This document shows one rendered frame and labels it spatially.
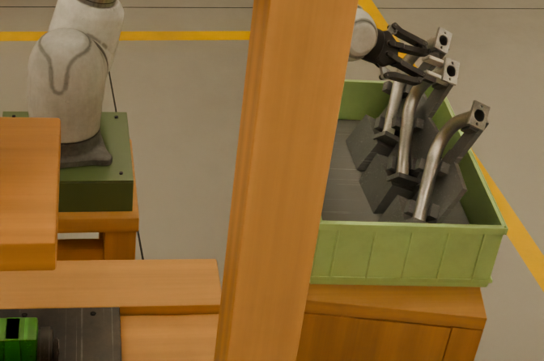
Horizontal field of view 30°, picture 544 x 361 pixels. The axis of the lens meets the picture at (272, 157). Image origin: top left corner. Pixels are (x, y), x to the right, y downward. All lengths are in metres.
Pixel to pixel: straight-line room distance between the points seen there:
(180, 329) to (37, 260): 0.87
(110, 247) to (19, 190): 1.15
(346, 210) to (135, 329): 0.65
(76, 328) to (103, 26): 0.73
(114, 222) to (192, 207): 1.47
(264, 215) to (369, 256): 1.07
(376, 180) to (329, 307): 0.36
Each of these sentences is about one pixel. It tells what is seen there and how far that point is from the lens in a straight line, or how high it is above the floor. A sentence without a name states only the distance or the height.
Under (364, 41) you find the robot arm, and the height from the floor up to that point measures 1.36.
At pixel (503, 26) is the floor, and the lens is 5.47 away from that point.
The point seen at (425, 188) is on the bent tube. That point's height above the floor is 1.00.
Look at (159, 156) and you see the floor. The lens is 3.97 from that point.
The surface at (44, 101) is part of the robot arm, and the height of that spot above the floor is 1.09.
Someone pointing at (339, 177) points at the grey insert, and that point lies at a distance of 2.46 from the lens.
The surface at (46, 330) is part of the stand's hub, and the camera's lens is 1.55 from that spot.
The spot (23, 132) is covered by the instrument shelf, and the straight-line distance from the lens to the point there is 1.27.
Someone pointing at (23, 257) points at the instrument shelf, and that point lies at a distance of 1.11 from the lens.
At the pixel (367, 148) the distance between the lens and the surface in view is 2.49.
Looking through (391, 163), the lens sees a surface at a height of 0.96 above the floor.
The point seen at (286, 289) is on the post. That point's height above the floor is 1.43.
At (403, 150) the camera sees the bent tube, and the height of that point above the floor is 0.99.
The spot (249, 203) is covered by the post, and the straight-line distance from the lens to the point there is 1.13.
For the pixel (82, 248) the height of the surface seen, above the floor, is 0.75.
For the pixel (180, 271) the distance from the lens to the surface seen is 2.05.
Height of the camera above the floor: 2.23
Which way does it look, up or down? 34 degrees down
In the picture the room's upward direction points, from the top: 8 degrees clockwise
